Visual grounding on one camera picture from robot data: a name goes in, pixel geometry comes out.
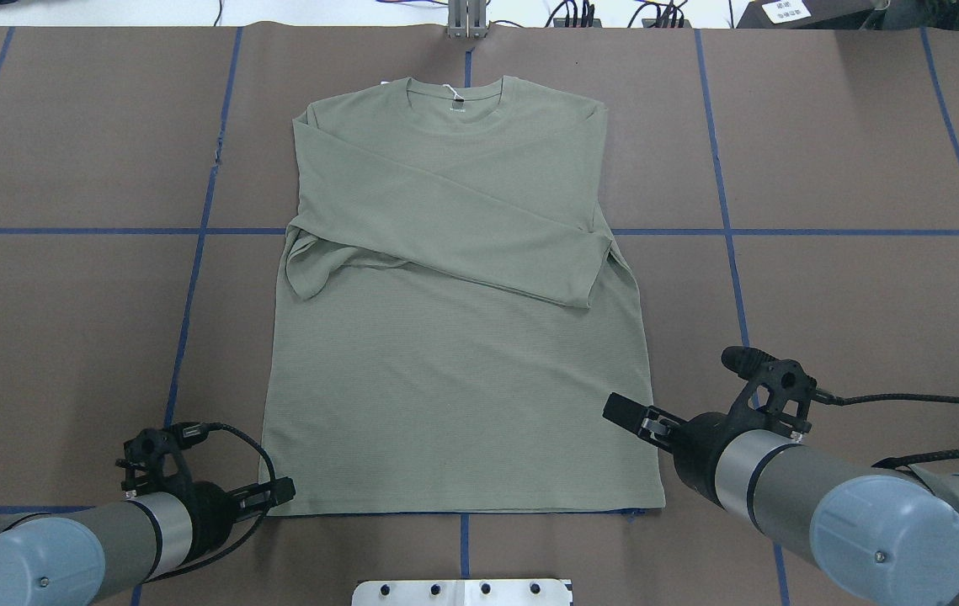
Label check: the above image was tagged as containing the black box white label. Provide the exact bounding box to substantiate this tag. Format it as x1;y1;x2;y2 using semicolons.
734;1;890;30

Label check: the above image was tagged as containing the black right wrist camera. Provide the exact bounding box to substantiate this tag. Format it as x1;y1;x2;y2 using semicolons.
721;346;818;438

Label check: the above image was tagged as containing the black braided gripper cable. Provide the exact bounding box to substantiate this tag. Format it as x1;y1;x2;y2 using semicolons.
812;389;959;472

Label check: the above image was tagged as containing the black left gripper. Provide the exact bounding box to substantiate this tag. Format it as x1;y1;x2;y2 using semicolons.
185;476;296;561

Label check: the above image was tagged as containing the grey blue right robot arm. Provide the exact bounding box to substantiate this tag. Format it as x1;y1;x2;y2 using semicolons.
603;394;959;605

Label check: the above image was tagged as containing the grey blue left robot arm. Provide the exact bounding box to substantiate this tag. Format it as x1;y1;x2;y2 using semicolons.
0;478;296;605

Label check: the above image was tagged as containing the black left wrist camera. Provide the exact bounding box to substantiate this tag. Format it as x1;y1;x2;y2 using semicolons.
115;422;209;500

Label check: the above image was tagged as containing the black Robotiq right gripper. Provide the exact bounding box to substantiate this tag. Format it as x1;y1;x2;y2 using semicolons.
602;392;749;507

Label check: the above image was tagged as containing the aluminium frame post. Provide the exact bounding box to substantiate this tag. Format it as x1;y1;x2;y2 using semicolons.
445;0;489;40

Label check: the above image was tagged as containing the white string hang tag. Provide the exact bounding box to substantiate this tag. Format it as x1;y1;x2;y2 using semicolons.
442;84;465;101

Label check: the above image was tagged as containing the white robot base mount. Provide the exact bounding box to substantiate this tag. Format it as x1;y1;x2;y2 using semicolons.
351;578;575;605

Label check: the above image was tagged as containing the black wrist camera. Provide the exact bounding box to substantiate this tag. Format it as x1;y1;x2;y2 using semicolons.
115;422;209;500
721;346;818;438

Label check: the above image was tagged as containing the olive green long-sleeve shirt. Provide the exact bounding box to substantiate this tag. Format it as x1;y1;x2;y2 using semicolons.
263;76;667;518

